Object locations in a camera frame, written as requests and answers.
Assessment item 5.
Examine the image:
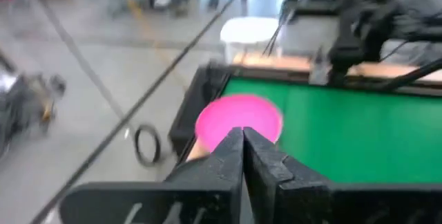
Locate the pink plate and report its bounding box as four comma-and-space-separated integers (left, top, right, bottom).
194, 93, 285, 153

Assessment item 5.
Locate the black cable loop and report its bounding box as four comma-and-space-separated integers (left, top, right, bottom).
133, 124, 162, 167

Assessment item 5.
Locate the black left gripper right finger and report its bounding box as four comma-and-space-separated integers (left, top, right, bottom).
242, 126, 442, 224

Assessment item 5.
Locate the dark floor machine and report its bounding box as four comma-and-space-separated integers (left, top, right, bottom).
0, 71, 67, 154

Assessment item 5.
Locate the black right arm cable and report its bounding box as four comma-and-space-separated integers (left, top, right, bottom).
378, 57, 442, 92

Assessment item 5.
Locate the yellow hanging cable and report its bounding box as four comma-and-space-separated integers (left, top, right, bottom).
113, 0, 166, 55

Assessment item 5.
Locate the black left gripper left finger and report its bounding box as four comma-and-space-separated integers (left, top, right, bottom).
58, 126, 245, 224

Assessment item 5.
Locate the black hanging cable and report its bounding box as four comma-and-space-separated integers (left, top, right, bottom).
30, 0, 244, 224

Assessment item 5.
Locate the grey hanging cable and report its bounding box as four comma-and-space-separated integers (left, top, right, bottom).
13, 0, 136, 128

